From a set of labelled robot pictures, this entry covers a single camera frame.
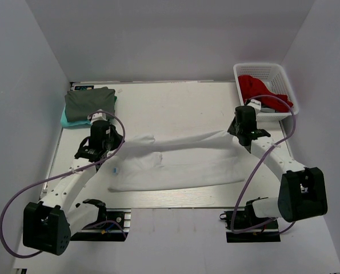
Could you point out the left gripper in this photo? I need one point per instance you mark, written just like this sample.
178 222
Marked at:
119 137

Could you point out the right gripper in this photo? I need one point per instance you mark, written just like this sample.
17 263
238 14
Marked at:
231 129

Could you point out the white t-shirt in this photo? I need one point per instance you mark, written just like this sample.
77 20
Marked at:
145 163

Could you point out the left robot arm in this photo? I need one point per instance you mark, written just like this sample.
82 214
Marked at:
49 224

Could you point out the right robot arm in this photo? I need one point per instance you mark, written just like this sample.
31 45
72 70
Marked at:
302 193

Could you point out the red t-shirt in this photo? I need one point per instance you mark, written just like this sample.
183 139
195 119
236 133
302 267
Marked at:
252 87

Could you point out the grey folded t-shirt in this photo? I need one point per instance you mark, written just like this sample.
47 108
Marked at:
86 94

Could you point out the teal folded t-shirt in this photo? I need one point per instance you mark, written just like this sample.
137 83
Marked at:
72 122

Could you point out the blue sticker label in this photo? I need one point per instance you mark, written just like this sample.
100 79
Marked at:
85 87

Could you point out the white plastic basket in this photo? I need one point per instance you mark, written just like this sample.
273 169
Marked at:
273 77

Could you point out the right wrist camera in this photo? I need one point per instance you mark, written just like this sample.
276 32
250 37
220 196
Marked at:
256 105

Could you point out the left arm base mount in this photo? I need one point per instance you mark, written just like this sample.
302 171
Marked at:
116 229

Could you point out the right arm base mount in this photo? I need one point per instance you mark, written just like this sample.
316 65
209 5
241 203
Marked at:
268 233

